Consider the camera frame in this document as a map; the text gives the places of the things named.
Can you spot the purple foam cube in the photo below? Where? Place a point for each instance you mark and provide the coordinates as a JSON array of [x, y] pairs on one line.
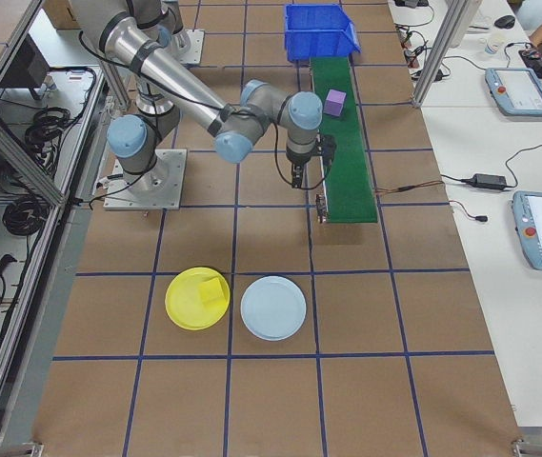
[[335, 102]]

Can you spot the yellow foam cube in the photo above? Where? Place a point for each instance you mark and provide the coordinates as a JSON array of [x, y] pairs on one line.
[[211, 290]]

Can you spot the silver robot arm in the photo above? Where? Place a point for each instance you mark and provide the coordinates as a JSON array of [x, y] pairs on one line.
[[181, 35], [170, 66]]

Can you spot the light blue plate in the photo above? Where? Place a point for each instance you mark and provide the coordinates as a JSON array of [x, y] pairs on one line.
[[273, 309]]

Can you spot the yellow plate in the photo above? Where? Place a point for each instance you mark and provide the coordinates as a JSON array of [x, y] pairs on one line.
[[185, 304]]

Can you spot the green conveyor belt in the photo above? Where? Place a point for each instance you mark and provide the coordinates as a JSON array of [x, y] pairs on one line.
[[347, 166]]

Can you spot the blue plastic storage bin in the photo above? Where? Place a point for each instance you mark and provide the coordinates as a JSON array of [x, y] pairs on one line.
[[318, 43]]

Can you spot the black power adapter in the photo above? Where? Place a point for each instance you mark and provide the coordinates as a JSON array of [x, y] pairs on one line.
[[489, 180]]

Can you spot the white paper cup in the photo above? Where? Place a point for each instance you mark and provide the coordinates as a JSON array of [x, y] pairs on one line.
[[492, 46]]

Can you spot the white side table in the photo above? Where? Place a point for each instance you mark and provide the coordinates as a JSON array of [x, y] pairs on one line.
[[513, 309]]

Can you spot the black computer mouse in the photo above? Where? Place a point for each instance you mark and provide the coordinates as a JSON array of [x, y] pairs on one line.
[[505, 21]]

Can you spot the brown cardboard box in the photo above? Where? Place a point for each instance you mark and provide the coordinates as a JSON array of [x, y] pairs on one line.
[[58, 12]]

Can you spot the black box device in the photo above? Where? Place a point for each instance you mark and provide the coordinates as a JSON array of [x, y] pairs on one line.
[[25, 66]]

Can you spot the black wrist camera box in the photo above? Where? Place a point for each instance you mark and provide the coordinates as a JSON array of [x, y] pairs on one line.
[[328, 147]]

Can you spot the white square base plate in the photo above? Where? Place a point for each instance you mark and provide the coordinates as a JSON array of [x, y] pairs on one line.
[[196, 47], [170, 190]]

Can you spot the aluminium profile post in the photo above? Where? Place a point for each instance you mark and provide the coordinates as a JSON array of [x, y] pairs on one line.
[[435, 62]]

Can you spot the V-shaped metal bar frame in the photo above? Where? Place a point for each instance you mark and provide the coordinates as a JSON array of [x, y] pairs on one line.
[[37, 181]]

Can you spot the metal table corner bracket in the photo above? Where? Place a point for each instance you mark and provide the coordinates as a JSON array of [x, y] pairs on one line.
[[30, 449], [520, 446]]

